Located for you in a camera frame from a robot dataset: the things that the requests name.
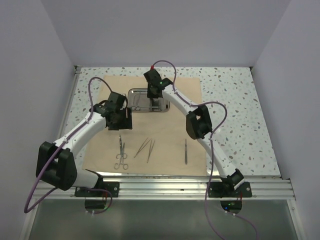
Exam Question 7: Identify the beige surgical wrap cloth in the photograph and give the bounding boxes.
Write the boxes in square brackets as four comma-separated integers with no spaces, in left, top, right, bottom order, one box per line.
[81,74,208,177]

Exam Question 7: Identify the steel surgical scissors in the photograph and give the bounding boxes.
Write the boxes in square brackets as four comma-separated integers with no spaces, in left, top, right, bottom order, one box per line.
[116,134,127,159]

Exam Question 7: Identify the steel scalpel handle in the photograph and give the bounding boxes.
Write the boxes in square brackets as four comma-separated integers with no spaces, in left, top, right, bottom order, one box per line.
[184,139,188,165]

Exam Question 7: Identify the steel ring-handled clamp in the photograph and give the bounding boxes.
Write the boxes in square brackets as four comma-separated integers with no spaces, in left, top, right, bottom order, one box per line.
[131,91,141,111]

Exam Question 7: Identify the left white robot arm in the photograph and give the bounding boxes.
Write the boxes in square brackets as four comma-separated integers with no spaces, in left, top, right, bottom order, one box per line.
[36,91,133,197]

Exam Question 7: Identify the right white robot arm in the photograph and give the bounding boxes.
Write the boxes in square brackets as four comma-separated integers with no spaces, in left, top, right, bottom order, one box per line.
[143,68,245,197]

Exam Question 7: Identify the stainless steel instrument tray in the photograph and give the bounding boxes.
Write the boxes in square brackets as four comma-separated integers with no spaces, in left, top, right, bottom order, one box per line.
[127,88,170,113]

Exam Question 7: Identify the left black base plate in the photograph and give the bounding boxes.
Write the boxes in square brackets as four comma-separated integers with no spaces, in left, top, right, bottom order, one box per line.
[74,181,120,198]

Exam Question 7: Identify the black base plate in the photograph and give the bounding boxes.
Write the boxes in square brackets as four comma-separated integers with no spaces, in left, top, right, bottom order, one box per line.
[208,181,253,198]
[74,181,120,198]

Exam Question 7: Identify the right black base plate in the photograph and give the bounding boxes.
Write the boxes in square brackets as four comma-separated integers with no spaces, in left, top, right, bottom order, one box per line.
[208,181,253,198]

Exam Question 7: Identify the aluminium mounting rail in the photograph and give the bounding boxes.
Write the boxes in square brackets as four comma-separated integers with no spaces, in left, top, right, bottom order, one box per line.
[32,176,298,201]

